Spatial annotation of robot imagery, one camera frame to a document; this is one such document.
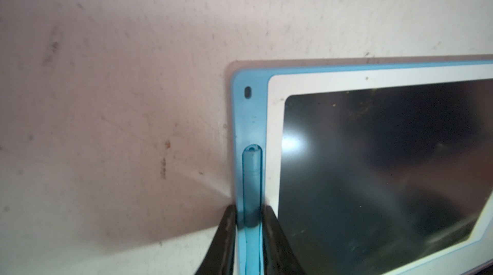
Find blue white drawing tablet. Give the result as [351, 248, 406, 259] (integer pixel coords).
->
[231, 60, 492, 274]

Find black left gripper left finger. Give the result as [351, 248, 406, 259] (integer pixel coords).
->
[195, 204, 237, 275]

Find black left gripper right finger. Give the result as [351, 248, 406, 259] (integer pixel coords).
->
[262, 205, 306, 275]

